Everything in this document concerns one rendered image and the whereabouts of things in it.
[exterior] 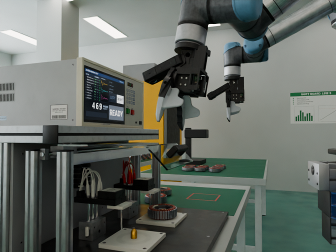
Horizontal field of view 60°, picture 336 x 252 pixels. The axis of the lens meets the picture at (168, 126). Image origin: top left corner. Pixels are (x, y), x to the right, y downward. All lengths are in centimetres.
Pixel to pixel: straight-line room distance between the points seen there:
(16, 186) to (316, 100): 576
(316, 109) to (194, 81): 556
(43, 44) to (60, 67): 440
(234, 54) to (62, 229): 97
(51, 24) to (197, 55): 472
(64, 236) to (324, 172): 84
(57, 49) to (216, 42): 324
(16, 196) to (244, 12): 73
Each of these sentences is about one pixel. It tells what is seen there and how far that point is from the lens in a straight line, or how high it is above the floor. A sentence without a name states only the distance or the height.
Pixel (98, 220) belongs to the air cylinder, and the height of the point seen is 82.
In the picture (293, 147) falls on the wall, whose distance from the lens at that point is 614.
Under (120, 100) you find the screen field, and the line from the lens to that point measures 109.
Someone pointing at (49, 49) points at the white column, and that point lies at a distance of 524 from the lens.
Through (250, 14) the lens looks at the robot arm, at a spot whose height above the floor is 135.
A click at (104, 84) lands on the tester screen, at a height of 126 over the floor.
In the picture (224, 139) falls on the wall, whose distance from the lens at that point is 619.
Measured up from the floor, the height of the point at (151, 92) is 176.
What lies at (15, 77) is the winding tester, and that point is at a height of 128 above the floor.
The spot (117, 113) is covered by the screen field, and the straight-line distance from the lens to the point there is 106.
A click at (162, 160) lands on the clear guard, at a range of 73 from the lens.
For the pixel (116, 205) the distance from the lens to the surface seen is 91.
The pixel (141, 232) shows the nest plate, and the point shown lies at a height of 78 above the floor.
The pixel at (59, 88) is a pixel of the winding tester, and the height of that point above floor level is 123.
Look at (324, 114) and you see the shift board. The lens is 620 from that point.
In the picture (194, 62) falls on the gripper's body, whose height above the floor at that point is 126.
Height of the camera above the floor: 109
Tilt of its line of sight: 2 degrees up
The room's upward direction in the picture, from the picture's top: straight up
